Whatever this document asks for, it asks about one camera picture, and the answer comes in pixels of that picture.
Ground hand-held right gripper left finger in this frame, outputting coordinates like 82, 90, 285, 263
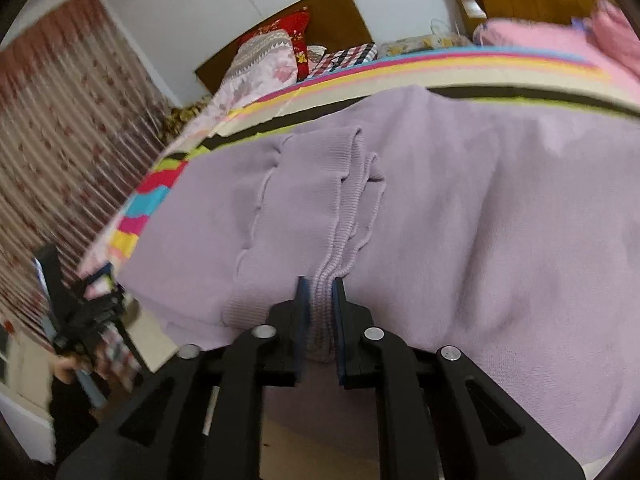
55, 276, 311, 480

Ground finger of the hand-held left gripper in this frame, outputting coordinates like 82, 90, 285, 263
74, 261, 117, 302
34, 244, 69, 332

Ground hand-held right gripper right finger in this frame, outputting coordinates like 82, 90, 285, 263
332, 277, 586, 480

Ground lilac pants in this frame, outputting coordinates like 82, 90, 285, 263
117, 85, 640, 462

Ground person's left forearm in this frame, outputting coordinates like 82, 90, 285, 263
49, 377, 103, 463

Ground person's left hand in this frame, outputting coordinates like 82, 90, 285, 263
52, 352, 101, 387

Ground white cabinet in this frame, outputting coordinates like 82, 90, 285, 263
0, 332, 57, 465

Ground brown floral curtain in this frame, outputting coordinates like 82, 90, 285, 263
0, 0, 172, 361

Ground brown and yellow blanket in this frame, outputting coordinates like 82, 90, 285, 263
160, 97, 212, 147

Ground pale pink floral quilt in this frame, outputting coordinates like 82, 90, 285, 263
204, 30, 299, 127

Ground checked cloth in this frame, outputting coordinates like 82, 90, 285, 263
311, 44, 379, 80

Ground striped colourful blanket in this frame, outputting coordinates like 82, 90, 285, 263
79, 45, 640, 273

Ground yellow floral cloth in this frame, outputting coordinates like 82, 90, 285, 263
377, 34, 472, 59

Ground red floral pillow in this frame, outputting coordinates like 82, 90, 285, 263
239, 7, 311, 82

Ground dark wooden headboard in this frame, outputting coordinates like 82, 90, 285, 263
195, 0, 374, 95

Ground pink bed sheet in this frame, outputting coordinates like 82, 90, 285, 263
472, 16, 640, 83

